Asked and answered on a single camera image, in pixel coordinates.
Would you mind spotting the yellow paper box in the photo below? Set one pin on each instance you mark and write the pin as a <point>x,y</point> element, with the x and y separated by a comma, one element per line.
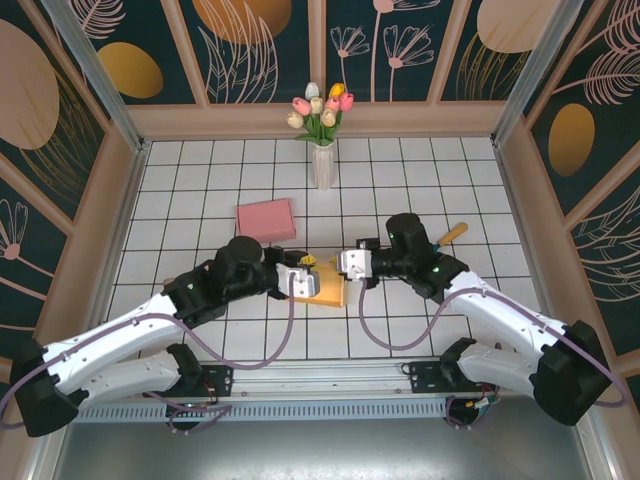
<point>330,292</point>

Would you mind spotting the pink paper box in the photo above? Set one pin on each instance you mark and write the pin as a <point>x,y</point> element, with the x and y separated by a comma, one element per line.
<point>265,222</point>

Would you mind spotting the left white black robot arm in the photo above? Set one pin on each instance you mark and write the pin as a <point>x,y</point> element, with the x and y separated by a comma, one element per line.
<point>115,330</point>

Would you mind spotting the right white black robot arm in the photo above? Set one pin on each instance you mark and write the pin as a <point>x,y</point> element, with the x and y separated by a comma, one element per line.
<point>500,310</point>

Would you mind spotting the white ribbed vase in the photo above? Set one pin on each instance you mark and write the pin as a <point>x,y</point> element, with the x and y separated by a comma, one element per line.
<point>322,167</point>

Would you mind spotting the artificial tulip bouquet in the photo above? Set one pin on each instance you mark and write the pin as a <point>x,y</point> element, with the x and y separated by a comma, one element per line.
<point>317,120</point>

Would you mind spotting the grey metal sheet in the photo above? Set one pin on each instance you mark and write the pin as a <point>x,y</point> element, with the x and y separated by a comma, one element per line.
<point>320,450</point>

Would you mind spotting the aluminium table side rail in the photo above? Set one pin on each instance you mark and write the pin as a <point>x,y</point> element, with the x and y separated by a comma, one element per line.
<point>129,200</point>
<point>514,200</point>

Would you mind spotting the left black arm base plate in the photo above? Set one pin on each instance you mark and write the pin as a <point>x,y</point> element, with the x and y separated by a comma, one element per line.
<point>222,380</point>

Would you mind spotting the aluminium mounting rail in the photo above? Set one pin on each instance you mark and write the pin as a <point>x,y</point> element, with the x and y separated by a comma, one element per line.
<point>320,380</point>

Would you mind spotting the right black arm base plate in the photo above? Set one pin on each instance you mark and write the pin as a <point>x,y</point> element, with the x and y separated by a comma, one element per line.
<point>422,385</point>

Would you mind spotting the aluminium frame post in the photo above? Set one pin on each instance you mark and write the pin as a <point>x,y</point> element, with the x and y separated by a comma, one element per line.
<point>533,75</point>
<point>100,75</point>

